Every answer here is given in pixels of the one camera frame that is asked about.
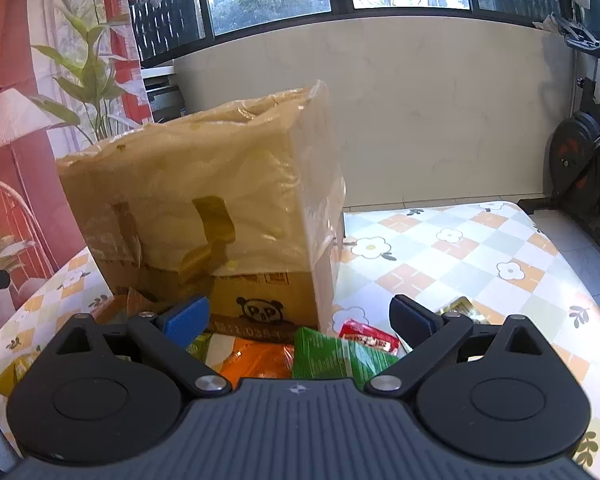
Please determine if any orange snack packet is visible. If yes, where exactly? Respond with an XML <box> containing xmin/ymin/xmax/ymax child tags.
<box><xmin>220</xmin><ymin>337</ymin><xmax>296</xmax><ymax>387</ymax></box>

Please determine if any yellow-green snack packet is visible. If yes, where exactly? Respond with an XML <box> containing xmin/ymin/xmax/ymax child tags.
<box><xmin>0</xmin><ymin>350</ymin><xmax>47</xmax><ymax>397</ymax></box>

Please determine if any pale green snack packet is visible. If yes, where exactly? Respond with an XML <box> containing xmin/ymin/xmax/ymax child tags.
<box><xmin>189</xmin><ymin>332</ymin><xmax>237</xmax><ymax>367</ymax></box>

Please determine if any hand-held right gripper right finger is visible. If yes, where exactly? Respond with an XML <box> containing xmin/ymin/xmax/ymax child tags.
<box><xmin>364</xmin><ymin>294</ymin><xmax>556</xmax><ymax>397</ymax></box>

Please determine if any white appliance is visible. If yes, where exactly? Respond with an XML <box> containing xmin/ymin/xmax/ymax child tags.
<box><xmin>141</xmin><ymin>60</ymin><xmax>187</xmax><ymax>123</ymax></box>

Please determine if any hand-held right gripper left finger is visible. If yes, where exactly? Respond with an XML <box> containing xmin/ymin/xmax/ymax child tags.
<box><xmin>42</xmin><ymin>296</ymin><xmax>232</xmax><ymax>400</ymax></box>

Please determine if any red printed curtain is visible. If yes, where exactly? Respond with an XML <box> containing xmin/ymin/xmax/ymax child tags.
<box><xmin>0</xmin><ymin>0</ymin><xmax>155</xmax><ymax>351</ymax></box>

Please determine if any checked floral tablecloth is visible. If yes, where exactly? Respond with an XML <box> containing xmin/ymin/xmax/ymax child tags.
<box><xmin>0</xmin><ymin>200</ymin><xmax>600</xmax><ymax>480</ymax></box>

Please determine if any black wire grid panel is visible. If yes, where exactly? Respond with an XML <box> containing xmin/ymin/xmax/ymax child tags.
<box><xmin>130</xmin><ymin>0</ymin><xmax>207</xmax><ymax>68</ymax></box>

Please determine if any red snack packet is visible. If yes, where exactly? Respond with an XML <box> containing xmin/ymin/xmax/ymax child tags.
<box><xmin>339</xmin><ymin>319</ymin><xmax>402</xmax><ymax>357</ymax></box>

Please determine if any plastic-lined cardboard box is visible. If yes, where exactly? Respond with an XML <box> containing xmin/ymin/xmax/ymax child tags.
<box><xmin>56</xmin><ymin>80</ymin><xmax>347</xmax><ymax>335</ymax></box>

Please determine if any black exercise bike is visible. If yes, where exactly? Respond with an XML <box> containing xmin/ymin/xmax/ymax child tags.
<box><xmin>517</xmin><ymin>15</ymin><xmax>600</xmax><ymax>267</ymax></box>

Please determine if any gold snack packet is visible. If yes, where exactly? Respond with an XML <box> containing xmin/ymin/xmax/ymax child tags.
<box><xmin>437</xmin><ymin>296</ymin><xmax>492</xmax><ymax>326</ymax></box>

